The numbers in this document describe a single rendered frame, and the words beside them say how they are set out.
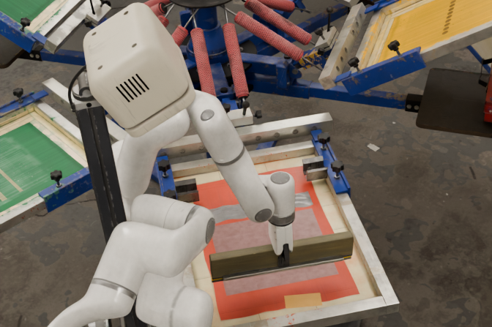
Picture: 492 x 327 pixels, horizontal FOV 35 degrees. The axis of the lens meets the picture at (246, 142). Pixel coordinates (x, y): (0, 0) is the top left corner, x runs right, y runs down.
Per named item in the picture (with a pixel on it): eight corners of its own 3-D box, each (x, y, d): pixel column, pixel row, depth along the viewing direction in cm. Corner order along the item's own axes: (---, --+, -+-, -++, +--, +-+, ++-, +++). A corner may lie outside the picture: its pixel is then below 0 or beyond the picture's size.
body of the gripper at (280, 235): (263, 203, 216) (264, 232, 223) (271, 228, 208) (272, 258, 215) (290, 198, 217) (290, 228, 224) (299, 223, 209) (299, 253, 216)
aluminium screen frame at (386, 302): (398, 312, 223) (399, 303, 221) (194, 353, 216) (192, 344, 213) (321, 146, 285) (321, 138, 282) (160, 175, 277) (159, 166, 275)
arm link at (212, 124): (149, 123, 177) (136, 90, 189) (188, 184, 191) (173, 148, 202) (213, 89, 177) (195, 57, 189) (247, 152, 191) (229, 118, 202)
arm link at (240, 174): (207, 148, 197) (239, 201, 211) (222, 180, 188) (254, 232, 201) (237, 132, 197) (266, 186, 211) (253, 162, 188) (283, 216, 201)
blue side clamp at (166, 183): (184, 234, 255) (181, 218, 251) (168, 236, 254) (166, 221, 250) (172, 176, 278) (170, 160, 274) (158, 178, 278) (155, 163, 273)
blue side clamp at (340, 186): (350, 203, 262) (351, 187, 258) (335, 206, 261) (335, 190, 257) (324, 149, 285) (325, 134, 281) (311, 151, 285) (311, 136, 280)
